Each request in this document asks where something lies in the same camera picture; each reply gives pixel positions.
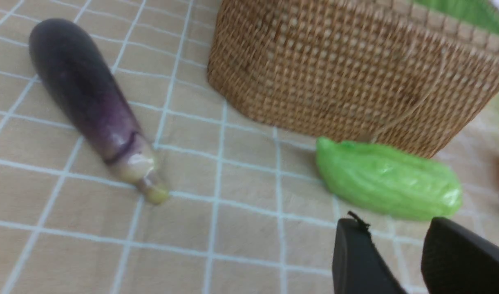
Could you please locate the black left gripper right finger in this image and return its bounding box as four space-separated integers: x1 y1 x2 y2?
421 217 499 294

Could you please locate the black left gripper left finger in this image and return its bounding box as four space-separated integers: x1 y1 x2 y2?
332 212 406 294

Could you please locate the purple eggplant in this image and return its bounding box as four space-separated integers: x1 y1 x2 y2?
28 18 170 205

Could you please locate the woven wicker basket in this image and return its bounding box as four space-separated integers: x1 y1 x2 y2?
207 0 499 158

